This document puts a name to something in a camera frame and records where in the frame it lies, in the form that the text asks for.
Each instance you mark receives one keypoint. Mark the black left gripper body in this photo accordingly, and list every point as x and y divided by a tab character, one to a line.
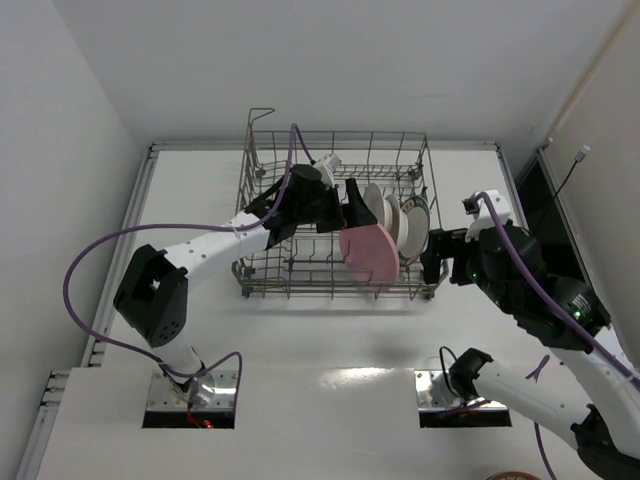
331	210

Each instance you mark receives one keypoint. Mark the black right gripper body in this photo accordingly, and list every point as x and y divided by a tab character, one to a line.
432	257

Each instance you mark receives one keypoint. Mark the white deep plate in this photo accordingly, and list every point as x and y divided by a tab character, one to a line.
399	228
378	205

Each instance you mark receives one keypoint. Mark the green rimmed printed plate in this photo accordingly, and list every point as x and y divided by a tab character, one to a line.
418	215

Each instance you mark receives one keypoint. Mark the pink round plate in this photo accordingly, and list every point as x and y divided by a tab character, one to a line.
371	255

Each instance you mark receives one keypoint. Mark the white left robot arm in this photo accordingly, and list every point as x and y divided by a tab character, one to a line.
153	295

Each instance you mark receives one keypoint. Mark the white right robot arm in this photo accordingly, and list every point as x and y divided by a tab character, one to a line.
584	389

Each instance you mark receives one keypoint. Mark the brown round object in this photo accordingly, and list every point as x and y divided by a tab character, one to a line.
512	475

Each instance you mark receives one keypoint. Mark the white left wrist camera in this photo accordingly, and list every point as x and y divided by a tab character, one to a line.
327	167

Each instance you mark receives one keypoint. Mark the grey wire dish rack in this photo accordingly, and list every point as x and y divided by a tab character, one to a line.
399	162

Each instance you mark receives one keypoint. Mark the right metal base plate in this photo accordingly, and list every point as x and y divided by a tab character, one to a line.
434	397

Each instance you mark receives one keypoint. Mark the metal base plate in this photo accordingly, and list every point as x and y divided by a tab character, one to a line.
215	393
434	397

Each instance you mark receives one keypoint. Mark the beige wall conduit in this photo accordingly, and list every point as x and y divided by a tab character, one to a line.
594	66

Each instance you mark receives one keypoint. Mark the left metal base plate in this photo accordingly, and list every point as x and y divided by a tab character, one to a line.
215	393

